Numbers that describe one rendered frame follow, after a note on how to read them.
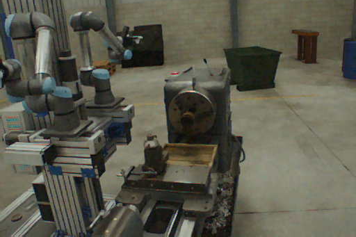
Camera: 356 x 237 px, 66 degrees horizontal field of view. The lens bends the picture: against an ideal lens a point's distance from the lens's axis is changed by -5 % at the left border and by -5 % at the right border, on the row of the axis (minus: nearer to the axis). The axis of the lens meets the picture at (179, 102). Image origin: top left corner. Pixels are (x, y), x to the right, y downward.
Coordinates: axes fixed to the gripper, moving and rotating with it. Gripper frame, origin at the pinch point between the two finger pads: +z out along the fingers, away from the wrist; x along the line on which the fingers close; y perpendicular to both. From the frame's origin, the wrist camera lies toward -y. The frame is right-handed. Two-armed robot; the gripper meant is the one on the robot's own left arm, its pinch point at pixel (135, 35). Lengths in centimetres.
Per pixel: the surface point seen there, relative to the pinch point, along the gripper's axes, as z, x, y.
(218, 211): -62, 118, 85
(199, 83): -19, 75, 24
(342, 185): 95, 186, 134
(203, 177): -87, 118, 46
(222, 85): -14, 91, 23
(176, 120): -40, 71, 46
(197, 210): -102, 124, 52
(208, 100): -33, 90, 29
